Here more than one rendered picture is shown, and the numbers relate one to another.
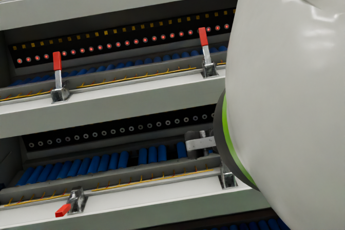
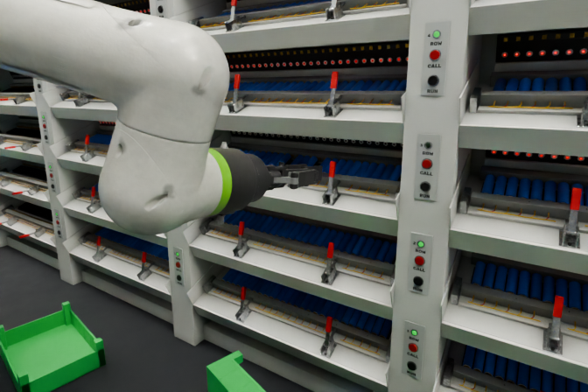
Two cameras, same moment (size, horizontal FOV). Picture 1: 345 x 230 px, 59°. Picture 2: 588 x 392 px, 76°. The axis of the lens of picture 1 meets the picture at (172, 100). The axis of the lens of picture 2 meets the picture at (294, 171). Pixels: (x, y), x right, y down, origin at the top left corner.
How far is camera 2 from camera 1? 48 cm
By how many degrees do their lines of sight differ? 35
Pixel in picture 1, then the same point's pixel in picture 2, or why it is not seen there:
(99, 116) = (255, 129)
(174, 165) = not seen: hidden behind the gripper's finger
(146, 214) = (272, 203)
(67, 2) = (243, 38)
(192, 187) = (307, 195)
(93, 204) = not seen: hidden behind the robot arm
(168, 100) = (297, 128)
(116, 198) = not seen: hidden behind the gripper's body
